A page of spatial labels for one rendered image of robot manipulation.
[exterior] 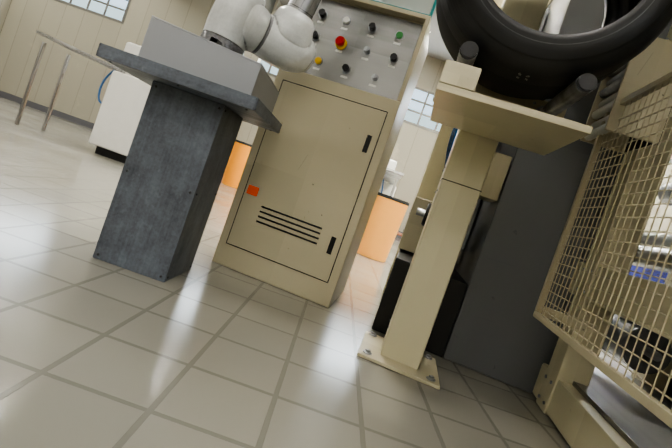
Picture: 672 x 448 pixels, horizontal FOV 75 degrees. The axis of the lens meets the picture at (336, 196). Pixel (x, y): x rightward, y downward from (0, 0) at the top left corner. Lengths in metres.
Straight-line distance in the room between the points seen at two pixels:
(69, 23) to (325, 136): 9.48
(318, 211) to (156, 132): 0.70
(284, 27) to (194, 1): 8.49
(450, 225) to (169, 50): 1.03
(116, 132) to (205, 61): 3.70
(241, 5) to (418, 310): 1.17
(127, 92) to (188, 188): 3.67
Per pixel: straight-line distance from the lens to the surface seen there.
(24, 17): 11.55
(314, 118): 1.87
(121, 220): 1.58
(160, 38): 1.51
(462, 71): 1.15
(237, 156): 6.63
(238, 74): 1.41
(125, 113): 5.07
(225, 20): 1.61
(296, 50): 1.67
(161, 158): 1.53
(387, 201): 3.86
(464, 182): 1.47
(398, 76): 1.92
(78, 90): 10.57
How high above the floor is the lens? 0.47
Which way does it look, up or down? 1 degrees down
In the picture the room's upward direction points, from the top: 19 degrees clockwise
